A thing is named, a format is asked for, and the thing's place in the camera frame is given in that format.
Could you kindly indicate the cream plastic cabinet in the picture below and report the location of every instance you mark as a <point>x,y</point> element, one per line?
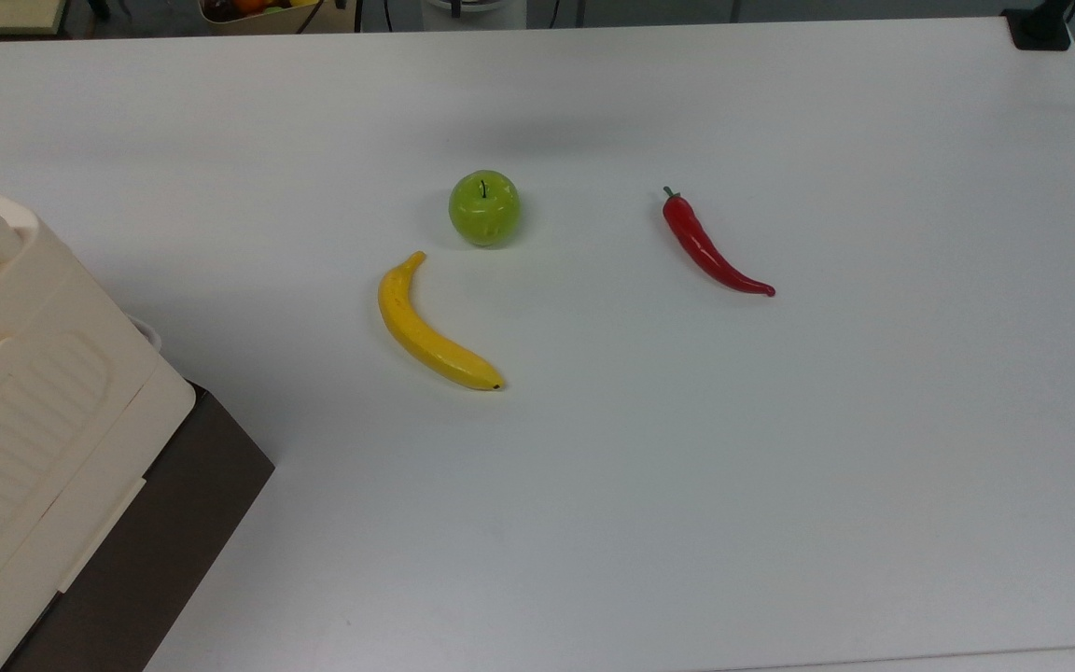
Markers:
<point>24,411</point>

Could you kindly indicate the bowl of toy fruit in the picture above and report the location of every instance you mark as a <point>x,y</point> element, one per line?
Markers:
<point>253,11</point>

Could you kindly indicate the black table clamp mount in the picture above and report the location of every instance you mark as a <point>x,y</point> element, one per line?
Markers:
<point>1040,26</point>

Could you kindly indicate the yellow toy banana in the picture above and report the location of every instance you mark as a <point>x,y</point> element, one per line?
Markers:
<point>425,338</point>

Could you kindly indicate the red toy chili pepper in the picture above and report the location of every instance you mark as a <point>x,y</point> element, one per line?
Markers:
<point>704,248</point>

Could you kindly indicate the green toy apple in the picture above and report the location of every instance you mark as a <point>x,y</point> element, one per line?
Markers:
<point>484,209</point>

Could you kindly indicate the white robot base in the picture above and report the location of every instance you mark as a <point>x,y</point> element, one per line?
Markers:
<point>474,11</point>

